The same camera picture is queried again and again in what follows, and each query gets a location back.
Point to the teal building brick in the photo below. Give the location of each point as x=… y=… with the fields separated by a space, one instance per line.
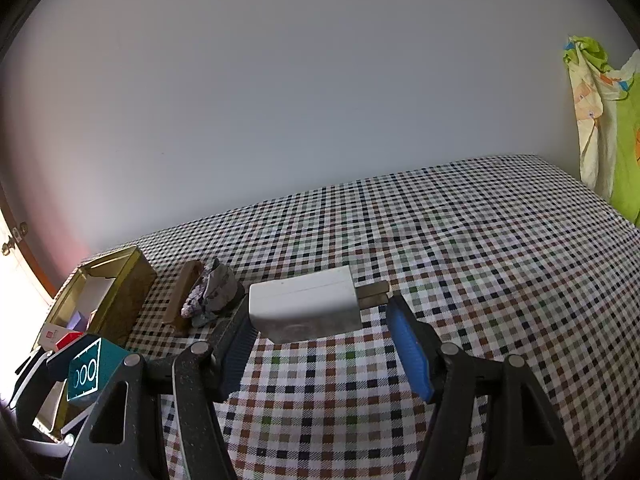
x=107 y=360

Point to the green yellow printed cloth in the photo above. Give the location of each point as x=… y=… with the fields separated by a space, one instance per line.
x=625 y=160

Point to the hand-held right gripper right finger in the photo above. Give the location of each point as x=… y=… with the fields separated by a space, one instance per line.
x=410 y=355

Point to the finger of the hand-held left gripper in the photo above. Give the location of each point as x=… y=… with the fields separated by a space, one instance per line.
x=57 y=357

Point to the white charger adapter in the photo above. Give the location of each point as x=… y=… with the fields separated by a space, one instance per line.
x=300 y=300

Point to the crumpled patterned cloth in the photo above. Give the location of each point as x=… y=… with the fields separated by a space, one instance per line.
x=180 y=295

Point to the white card box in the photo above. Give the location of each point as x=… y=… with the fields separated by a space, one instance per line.
x=52 y=335

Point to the checked tablecloth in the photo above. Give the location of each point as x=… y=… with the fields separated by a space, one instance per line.
x=450 y=235

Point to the dark wooden door frame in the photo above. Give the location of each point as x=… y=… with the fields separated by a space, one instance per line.
x=35 y=267

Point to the white paper sheet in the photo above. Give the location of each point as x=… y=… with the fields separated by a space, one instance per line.
x=92 y=292

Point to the gold metal tin box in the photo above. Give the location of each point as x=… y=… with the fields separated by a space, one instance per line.
x=125 y=300

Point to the small purple block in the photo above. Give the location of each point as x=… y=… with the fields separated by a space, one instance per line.
x=79 y=322

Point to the red building brick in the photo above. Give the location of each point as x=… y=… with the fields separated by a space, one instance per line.
x=70 y=340

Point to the brass door latch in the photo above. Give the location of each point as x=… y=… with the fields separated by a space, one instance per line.
x=20 y=232

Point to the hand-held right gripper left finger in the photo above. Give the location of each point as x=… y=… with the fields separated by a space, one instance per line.
x=235 y=360

